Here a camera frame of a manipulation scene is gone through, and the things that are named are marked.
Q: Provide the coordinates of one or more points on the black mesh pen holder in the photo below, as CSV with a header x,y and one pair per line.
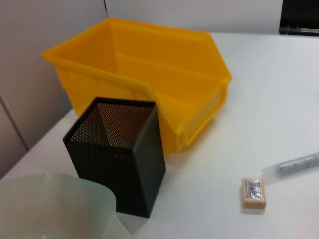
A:
x,y
109,169

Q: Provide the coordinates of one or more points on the beige barcode eraser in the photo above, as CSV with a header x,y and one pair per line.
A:
x,y
254,193

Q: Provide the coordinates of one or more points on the green wavy glass fruit bowl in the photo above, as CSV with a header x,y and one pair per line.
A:
x,y
54,209

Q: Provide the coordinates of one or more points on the grey marker pen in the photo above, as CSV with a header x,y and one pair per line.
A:
x,y
294,165

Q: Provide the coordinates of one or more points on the yellow plastic bin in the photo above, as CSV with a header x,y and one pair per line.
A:
x,y
154,74

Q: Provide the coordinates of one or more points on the black background furniture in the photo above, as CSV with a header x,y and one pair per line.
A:
x,y
299,17

